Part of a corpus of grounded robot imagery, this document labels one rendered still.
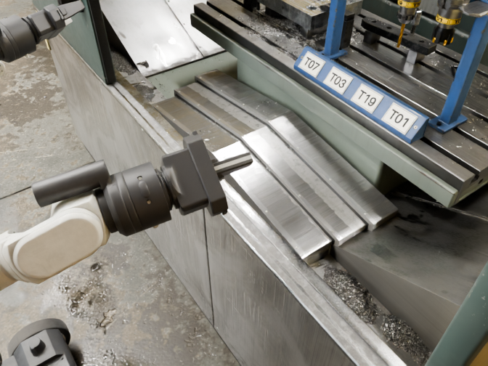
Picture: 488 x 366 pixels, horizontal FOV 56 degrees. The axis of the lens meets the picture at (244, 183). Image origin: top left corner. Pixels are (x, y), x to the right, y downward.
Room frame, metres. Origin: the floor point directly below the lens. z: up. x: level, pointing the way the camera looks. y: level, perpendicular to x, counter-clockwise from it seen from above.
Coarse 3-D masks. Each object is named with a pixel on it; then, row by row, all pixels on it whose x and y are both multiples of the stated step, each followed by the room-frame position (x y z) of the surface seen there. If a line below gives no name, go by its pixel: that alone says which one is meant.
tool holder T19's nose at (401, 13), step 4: (400, 8) 1.07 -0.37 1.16; (404, 8) 1.06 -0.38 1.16; (400, 12) 1.07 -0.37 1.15; (404, 12) 1.06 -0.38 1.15; (408, 12) 1.06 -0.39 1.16; (412, 12) 1.06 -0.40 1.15; (400, 16) 1.06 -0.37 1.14; (404, 16) 1.06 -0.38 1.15; (408, 16) 1.06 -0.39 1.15; (412, 16) 1.06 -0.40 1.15; (400, 20) 1.07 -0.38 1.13; (404, 20) 1.06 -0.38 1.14; (408, 20) 1.06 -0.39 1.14
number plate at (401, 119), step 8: (392, 104) 0.98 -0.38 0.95; (392, 112) 0.96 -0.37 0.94; (400, 112) 0.95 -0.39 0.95; (408, 112) 0.94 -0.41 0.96; (384, 120) 0.96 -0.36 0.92; (392, 120) 0.94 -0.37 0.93; (400, 120) 0.93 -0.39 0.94; (408, 120) 0.92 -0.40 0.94; (400, 128) 0.92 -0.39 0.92; (408, 128) 0.91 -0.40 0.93
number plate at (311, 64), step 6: (306, 54) 1.24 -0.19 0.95; (312, 54) 1.23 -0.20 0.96; (306, 60) 1.23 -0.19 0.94; (312, 60) 1.22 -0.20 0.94; (318, 60) 1.20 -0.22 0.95; (300, 66) 1.23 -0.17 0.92; (306, 66) 1.21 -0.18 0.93; (312, 66) 1.20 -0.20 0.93; (318, 66) 1.19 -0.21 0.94; (312, 72) 1.19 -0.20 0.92; (318, 72) 1.18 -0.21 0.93
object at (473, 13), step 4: (468, 4) 0.95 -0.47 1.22; (472, 4) 0.95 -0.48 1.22; (476, 4) 0.95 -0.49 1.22; (480, 4) 0.95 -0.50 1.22; (484, 4) 0.95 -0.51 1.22; (460, 8) 0.94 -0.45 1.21; (464, 8) 0.94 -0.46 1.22; (468, 8) 0.94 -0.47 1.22; (472, 8) 0.94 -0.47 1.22; (476, 8) 0.94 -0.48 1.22; (480, 8) 0.94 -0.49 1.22; (484, 8) 0.94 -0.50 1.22; (464, 12) 0.92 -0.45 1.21; (468, 12) 0.92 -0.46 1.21; (472, 12) 0.92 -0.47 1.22; (476, 12) 0.91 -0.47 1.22; (480, 12) 0.91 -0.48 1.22; (484, 12) 0.92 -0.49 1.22; (472, 16) 0.91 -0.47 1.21; (476, 16) 0.91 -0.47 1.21; (480, 16) 0.91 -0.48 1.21
